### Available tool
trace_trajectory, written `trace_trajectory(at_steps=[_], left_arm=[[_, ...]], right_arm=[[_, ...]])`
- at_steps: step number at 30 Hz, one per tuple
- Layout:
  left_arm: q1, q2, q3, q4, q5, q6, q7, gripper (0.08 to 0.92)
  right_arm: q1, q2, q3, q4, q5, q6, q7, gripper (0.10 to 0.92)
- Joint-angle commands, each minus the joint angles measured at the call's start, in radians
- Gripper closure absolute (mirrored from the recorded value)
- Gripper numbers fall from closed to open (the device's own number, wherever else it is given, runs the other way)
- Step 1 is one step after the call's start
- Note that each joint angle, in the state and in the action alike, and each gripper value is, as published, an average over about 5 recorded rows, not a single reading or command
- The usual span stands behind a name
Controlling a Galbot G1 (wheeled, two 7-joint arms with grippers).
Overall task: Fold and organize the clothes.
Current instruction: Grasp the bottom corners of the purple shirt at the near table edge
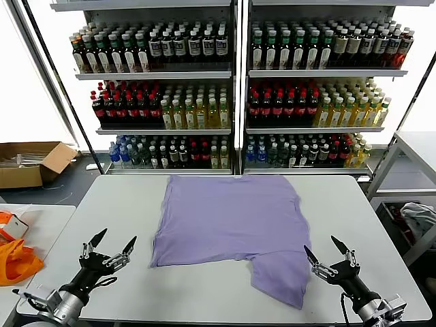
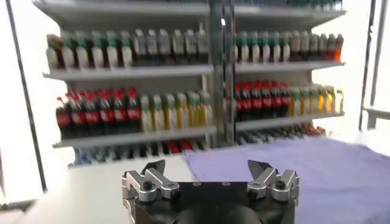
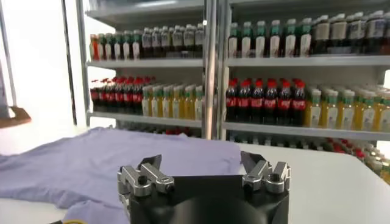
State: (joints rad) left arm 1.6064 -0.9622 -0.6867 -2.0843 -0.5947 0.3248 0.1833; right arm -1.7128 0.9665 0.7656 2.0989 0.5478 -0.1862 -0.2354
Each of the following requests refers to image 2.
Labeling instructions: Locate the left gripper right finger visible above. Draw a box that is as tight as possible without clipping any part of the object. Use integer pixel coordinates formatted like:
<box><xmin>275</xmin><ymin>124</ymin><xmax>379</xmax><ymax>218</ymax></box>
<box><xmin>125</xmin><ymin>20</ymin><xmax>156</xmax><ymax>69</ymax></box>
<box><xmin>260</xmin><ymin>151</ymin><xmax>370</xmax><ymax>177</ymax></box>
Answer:
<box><xmin>247</xmin><ymin>160</ymin><xmax>300</xmax><ymax>205</ymax></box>

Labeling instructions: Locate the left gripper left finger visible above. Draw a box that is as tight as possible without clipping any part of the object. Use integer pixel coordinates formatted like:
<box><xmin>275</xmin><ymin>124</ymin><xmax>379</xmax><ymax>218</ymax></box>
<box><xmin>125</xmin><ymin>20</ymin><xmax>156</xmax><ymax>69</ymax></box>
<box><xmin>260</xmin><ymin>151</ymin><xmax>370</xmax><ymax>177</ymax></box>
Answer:
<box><xmin>121</xmin><ymin>159</ymin><xmax>181</xmax><ymax>224</ymax></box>

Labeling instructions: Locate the plain purple t-shirt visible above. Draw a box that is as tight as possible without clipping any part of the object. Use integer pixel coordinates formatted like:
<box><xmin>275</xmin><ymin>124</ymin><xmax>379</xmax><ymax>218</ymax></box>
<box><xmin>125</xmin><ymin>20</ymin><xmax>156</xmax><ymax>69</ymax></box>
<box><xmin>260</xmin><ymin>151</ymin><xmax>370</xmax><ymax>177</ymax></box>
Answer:
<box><xmin>184</xmin><ymin>136</ymin><xmax>390</xmax><ymax>224</ymax></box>

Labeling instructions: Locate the yellow juice bottle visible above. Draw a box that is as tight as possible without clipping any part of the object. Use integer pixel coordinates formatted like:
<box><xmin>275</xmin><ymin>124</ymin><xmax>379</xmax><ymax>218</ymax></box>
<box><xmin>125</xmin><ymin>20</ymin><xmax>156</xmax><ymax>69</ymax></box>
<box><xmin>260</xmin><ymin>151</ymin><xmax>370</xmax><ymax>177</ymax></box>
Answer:
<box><xmin>175</xmin><ymin>93</ymin><xmax>189</xmax><ymax>130</ymax></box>
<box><xmin>308</xmin><ymin>87</ymin><xmax>319</xmax><ymax>116</ymax></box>
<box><xmin>199</xmin><ymin>91</ymin><xmax>213</xmax><ymax>127</ymax></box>
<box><xmin>152</xmin><ymin>94</ymin><xmax>166</xmax><ymax>131</ymax></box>
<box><xmin>300</xmin><ymin>88</ymin><xmax>310</xmax><ymax>116</ymax></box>
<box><xmin>316</xmin><ymin>86</ymin><xmax>327</xmax><ymax>115</ymax></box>
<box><xmin>140</xmin><ymin>94</ymin><xmax>154</xmax><ymax>132</ymax></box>
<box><xmin>324</xmin><ymin>86</ymin><xmax>335</xmax><ymax>114</ymax></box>
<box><xmin>288</xmin><ymin>88</ymin><xmax>301</xmax><ymax>117</ymax></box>
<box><xmin>187</xmin><ymin>91</ymin><xmax>200</xmax><ymax>128</ymax></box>
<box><xmin>164</xmin><ymin>93</ymin><xmax>178</xmax><ymax>131</ymax></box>
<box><xmin>333</xmin><ymin>88</ymin><xmax>345</xmax><ymax>114</ymax></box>

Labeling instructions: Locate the grey metal shelf rack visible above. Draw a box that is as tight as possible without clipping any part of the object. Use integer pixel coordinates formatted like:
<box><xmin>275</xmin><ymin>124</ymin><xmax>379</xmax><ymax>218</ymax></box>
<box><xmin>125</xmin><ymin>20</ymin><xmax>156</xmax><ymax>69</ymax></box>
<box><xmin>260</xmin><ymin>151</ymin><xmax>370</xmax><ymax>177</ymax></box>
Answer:
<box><xmin>224</xmin><ymin>0</ymin><xmax>348</xmax><ymax>145</ymax></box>
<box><xmin>32</xmin><ymin>0</ymin><xmax>227</xmax><ymax>167</ymax></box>

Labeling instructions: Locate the green cap tea bottle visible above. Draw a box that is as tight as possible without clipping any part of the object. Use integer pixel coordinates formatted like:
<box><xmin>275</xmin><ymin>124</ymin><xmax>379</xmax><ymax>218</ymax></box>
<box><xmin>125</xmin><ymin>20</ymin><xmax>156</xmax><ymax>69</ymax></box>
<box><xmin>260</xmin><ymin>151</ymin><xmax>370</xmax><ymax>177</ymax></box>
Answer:
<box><xmin>248</xmin><ymin>31</ymin><xmax>260</xmax><ymax>64</ymax></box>
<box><xmin>118</xmin><ymin>30</ymin><xmax>134</xmax><ymax>68</ymax></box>
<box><xmin>74</xmin><ymin>30</ymin><xmax>90</xmax><ymax>69</ymax></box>
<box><xmin>105</xmin><ymin>30</ymin><xmax>119</xmax><ymax>69</ymax></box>
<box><xmin>280</xmin><ymin>31</ymin><xmax>291</xmax><ymax>63</ymax></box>
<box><xmin>259</xmin><ymin>31</ymin><xmax>271</xmax><ymax>63</ymax></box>
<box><xmin>60</xmin><ymin>32</ymin><xmax>76</xmax><ymax>69</ymax></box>
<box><xmin>270</xmin><ymin>31</ymin><xmax>282</xmax><ymax>63</ymax></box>
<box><xmin>90</xmin><ymin>30</ymin><xmax>105</xmax><ymax>69</ymax></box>
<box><xmin>238</xmin><ymin>31</ymin><xmax>249</xmax><ymax>64</ymax></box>

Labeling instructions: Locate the white label dark bottle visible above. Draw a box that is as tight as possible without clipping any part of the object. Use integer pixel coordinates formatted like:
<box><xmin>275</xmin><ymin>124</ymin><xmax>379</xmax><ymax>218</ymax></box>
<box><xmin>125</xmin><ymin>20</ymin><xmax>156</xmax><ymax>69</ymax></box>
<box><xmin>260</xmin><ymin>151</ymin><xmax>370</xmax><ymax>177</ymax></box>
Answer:
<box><xmin>133</xmin><ymin>29</ymin><xmax>147</xmax><ymax>66</ymax></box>
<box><xmin>196</xmin><ymin>29</ymin><xmax>210</xmax><ymax>64</ymax></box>
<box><xmin>146</xmin><ymin>29</ymin><xmax>159</xmax><ymax>66</ymax></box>
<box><xmin>157</xmin><ymin>29</ymin><xmax>172</xmax><ymax>65</ymax></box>
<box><xmin>171</xmin><ymin>29</ymin><xmax>185</xmax><ymax>65</ymax></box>
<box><xmin>184</xmin><ymin>29</ymin><xmax>197</xmax><ymax>65</ymax></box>

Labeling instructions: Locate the beige label dark bottle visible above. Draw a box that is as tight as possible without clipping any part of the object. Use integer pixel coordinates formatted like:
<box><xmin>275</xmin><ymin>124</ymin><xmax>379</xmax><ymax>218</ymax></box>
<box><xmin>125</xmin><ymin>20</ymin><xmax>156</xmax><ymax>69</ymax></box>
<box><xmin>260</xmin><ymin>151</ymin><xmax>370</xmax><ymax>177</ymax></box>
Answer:
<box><xmin>300</xmin><ymin>30</ymin><xmax>310</xmax><ymax>61</ymax></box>
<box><xmin>290</xmin><ymin>30</ymin><xmax>301</xmax><ymax>61</ymax></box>

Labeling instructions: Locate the grey label dark bottle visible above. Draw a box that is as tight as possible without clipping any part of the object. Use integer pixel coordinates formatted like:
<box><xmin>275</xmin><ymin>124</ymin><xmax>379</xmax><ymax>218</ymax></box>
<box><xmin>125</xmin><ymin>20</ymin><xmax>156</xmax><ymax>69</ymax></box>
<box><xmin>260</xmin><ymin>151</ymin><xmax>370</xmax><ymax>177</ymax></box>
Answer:
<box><xmin>318</xmin><ymin>33</ymin><xmax>328</xmax><ymax>61</ymax></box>
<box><xmin>327</xmin><ymin>33</ymin><xmax>336</xmax><ymax>61</ymax></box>
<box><xmin>309</xmin><ymin>32</ymin><xmax>319</xmax><ymax>61</ymax></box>

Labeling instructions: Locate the reddish tea bottle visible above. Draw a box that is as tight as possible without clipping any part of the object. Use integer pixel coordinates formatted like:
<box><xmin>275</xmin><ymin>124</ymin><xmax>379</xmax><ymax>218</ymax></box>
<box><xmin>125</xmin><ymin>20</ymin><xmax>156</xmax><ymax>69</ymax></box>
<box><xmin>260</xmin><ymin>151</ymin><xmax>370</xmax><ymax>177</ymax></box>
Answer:
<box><xmin>334</xmin><ymin>33</ymin><xmax>345</xmax><ymax>61</ymax></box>
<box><xmin>45</xmin><ymin>33</ymin><xmax>60</xmax><ymax>70</ymax></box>

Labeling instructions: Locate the grey metal frame table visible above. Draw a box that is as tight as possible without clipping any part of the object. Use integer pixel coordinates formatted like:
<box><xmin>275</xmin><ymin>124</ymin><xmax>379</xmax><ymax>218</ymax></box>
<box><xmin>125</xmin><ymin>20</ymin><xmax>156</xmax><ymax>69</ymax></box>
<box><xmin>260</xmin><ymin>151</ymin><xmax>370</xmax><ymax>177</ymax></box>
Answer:
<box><xmin>361</xmin><ymin>105</ymin><xmax>390</xmax><ymax>131</ymax></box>

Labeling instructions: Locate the black frame pole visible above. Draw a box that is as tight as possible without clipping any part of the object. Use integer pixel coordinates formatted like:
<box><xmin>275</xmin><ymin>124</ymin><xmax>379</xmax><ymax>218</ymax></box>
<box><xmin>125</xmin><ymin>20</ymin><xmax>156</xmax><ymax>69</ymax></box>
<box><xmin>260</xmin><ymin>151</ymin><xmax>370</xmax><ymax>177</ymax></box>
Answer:
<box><xmin>5</xmin><ymin>0</ymin><xmax>48</xmax><ymax>192</ymax></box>
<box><xmin>358</xmin><ymin>0</ymin><xmax>377</xmax><ymax>131</ymax></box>

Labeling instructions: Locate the grey frame pole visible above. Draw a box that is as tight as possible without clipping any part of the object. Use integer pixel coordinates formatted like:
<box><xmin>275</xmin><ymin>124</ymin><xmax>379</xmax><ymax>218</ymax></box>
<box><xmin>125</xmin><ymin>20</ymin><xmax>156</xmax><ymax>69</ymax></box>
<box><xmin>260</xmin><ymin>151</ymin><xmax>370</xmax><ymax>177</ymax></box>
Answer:
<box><xmin>369</xmin><ymin>0</ymin><xmax>389</xmax><ymax>106</ymax></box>

